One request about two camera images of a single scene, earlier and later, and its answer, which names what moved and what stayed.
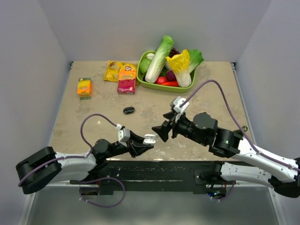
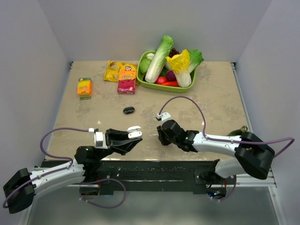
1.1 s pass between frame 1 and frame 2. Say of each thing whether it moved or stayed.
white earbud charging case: moved
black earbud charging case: stayed
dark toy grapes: stayed
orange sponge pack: stayed
